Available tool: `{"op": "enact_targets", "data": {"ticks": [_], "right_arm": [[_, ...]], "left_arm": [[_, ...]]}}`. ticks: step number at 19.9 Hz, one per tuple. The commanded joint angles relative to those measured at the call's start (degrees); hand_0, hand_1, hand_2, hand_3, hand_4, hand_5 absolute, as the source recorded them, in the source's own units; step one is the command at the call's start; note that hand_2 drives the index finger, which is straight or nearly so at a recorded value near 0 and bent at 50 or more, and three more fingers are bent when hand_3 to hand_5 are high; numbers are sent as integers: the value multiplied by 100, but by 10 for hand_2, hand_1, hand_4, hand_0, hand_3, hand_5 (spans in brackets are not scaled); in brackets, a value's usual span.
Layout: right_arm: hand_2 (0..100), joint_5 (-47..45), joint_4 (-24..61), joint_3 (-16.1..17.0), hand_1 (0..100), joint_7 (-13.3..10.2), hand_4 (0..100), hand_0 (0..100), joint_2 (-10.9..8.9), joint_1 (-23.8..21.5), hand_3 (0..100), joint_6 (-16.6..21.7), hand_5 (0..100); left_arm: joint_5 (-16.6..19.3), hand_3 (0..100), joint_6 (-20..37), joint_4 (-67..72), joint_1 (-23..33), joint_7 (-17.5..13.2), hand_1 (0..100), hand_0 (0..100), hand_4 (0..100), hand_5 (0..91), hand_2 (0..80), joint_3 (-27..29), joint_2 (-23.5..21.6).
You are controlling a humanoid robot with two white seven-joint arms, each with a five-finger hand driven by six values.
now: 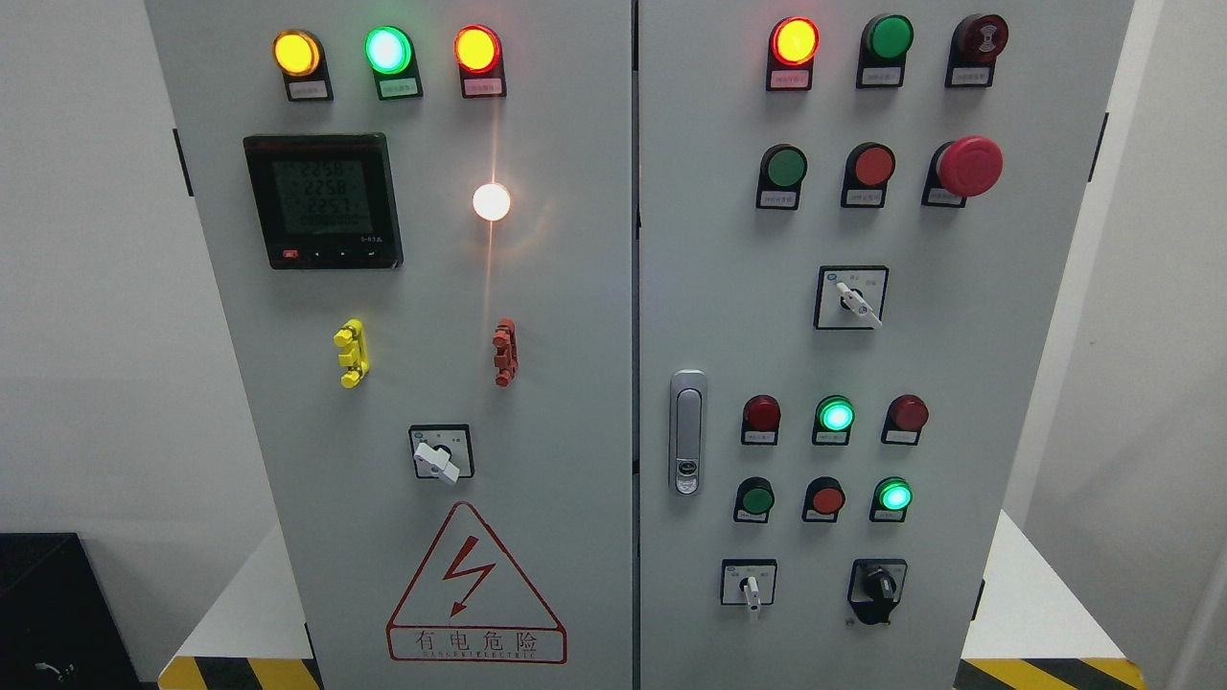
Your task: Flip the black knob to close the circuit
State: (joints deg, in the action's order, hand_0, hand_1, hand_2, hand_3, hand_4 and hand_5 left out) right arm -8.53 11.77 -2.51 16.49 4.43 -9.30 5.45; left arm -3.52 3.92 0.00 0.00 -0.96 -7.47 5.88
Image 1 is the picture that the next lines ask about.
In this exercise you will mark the red electric danger sticker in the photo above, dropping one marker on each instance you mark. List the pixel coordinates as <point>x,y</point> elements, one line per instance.
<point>470,601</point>

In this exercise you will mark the grey cabinet left door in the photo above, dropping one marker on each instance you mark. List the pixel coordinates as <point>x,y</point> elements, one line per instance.
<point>553,450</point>

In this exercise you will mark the white selector switch bottom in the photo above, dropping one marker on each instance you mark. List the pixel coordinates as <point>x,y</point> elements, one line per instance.
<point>748,584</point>

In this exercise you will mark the red push button second row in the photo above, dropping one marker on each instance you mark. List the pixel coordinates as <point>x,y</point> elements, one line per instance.
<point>868,169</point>

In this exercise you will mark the green lit indicator lamp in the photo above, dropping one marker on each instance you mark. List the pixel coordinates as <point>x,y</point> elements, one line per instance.
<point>393,62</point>

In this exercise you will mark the white lit indicator lamp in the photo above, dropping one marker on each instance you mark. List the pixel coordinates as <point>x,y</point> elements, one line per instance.
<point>492,202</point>

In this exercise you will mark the red emergency stop button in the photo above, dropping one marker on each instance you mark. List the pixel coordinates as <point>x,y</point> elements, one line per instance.
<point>964,168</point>

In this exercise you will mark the dark red indicator lamp left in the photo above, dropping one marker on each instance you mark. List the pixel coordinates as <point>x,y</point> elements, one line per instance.
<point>761,417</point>

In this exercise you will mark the white selector switch left door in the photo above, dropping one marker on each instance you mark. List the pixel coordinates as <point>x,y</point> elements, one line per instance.
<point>442,452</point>

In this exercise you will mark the green lit lamp middle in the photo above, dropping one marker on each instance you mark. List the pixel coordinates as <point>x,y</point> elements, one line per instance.
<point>833,420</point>

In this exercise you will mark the grey cabinet right door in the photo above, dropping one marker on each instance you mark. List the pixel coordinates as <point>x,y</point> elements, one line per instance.
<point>730,290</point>

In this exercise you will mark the dark red buzzer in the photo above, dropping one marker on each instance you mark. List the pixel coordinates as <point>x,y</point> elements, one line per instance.
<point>975,46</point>

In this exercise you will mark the yellow terminal connector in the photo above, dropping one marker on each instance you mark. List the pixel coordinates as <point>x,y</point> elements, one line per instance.
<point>352,354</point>

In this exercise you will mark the green push button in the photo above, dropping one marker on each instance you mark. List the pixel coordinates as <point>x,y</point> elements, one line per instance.
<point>885,42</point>
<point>754,500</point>

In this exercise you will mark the grey cabinet door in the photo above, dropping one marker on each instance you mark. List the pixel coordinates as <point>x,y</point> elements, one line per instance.
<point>730,290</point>
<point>553,450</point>

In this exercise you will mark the green lit lamp lower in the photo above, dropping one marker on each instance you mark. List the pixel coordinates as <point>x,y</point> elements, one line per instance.
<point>891,500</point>

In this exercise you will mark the dark red indicator lamp right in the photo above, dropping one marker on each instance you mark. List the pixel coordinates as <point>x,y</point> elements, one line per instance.
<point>905,419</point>

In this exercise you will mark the silver door handle lock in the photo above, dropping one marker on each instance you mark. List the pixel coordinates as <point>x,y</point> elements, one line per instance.
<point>686,412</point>

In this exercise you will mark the red terminal connector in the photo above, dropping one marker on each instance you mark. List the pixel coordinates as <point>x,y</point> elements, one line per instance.
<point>506,352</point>

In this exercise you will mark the green push button second row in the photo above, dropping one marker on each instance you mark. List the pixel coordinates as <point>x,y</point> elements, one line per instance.
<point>782,170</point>

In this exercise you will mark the white platform with hazard stripes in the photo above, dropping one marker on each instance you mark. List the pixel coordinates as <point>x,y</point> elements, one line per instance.
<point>1030,631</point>

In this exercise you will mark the yellow indicator lamp top left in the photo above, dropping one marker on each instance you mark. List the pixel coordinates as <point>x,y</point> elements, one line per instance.
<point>302,62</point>

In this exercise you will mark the red lit indicator lamp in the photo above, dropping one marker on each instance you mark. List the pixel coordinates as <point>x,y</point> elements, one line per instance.
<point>794,43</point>

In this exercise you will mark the white selector switch upper right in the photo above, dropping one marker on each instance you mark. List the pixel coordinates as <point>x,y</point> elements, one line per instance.
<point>850,297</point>

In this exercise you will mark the white selector switch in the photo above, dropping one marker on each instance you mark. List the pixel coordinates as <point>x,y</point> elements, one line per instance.
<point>850,297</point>
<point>748,584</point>

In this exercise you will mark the black knob selector switch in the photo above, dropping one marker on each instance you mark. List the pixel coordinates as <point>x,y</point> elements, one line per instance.
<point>875,588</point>

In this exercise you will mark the black box lower left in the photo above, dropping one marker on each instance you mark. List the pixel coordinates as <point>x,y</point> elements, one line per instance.
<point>56,628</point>

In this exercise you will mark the green push button lower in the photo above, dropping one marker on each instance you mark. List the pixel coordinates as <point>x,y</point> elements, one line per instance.
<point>754,500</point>

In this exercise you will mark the red push button lower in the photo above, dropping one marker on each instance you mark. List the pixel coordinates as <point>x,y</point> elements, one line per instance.
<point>824,500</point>

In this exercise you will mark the black digital power meter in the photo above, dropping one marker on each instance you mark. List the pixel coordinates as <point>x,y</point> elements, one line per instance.
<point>325,201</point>

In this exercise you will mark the orange red indicator lamp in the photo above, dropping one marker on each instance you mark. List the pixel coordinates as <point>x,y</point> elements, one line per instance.
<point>479,57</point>

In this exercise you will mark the green push button top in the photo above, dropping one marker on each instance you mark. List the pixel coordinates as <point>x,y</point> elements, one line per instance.
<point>885,42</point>

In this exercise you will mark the dark red indicator lamp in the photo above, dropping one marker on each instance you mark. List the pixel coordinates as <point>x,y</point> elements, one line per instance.
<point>761,417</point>
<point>905,419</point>

